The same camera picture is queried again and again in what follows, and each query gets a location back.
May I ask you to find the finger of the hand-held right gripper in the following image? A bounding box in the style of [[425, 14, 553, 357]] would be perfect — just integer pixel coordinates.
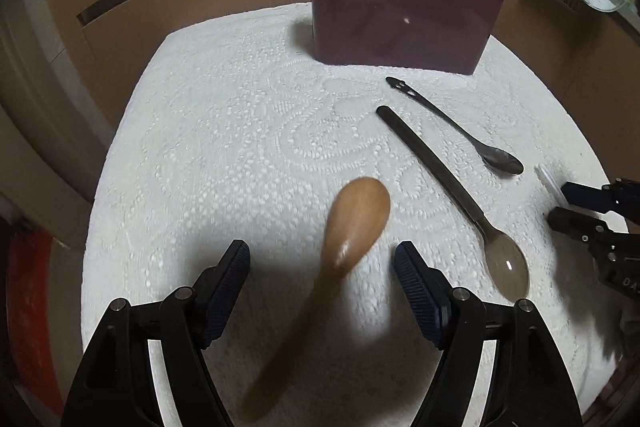
[[547, 206, 609, 253], [560, 181, 619, 213]]

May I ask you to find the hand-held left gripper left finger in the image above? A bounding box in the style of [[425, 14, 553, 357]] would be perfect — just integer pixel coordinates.
[[62, 239, 251, 427]]

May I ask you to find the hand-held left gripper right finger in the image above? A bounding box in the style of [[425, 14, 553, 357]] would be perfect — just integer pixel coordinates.
[[394, 242, 583, 427]]

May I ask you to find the white plastic spoon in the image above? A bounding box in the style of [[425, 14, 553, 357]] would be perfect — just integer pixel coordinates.
[[534, 164, 566, 198]]

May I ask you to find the brown wooden spoon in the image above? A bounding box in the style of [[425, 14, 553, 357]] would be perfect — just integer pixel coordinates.
[[239, 177, 392, 423]]

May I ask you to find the maroon plastic utensil holder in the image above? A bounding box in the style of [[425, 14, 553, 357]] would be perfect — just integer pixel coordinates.
[[306, 0, 507, 76]]

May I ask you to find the white textured tablecloth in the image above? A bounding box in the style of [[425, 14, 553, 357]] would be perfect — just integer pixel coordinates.
[[80, 2, 631, 427]]

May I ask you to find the red floor mat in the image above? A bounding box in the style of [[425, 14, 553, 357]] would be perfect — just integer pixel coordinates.
[[5, 227, 66, 413]]

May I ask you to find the black metal spoon cutout handle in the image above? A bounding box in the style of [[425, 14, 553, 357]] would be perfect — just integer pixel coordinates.
[[385, 76, 524, 176]]

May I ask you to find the wooden door frame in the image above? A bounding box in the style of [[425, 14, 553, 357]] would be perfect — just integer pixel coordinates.
[[0, 2, 117, 258]]

